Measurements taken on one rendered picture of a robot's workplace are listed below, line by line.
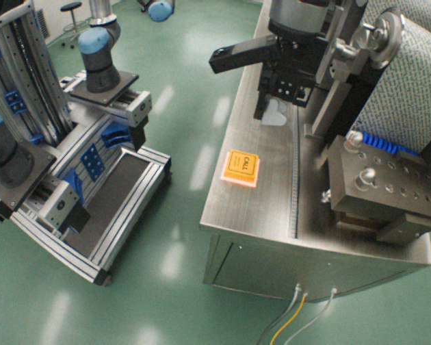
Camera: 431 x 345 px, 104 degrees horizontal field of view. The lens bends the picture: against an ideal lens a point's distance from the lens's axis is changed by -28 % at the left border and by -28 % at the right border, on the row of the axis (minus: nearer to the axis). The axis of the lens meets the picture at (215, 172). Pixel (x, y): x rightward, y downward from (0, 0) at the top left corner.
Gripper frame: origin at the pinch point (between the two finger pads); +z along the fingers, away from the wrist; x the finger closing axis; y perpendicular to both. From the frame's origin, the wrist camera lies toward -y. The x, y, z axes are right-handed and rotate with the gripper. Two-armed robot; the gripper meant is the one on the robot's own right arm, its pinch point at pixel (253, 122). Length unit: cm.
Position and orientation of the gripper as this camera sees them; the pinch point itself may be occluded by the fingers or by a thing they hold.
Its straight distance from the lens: 45.4
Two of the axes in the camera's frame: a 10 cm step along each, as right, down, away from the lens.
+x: 2.3, -7.8, 5.8
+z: -0.8, 5.8, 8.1
